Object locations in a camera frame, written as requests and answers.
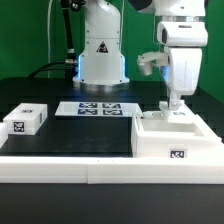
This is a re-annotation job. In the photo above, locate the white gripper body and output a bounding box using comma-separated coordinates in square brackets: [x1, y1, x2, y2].
[157, 21, 208, 95]

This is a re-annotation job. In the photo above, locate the white cabinet body box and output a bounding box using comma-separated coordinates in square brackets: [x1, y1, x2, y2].
[131, 115, 224, 159]

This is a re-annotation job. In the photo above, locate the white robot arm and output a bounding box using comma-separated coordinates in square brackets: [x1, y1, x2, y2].
[59, 0, 209, 110]

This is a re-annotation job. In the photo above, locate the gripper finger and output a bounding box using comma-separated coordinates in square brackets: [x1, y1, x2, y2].
[168, 95, 182, 110]

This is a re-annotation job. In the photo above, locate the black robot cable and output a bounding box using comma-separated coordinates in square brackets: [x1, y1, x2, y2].
[28, 0, 80, 80]

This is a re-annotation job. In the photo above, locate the white cable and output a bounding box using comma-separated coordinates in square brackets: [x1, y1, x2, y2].
[47, 0, 54, 79]

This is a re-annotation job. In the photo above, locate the white cabinet door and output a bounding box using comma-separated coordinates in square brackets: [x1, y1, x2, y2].
[143, 111, 164, 120]
[159, 100, 195, 124]

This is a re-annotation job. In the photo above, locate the white marker base sheet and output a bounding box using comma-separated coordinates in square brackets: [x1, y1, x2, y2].
[55, 101, 142, 117]

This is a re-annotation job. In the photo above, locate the white cabinet top block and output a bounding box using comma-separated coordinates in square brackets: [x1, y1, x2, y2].
[3, 103, 48, 135]

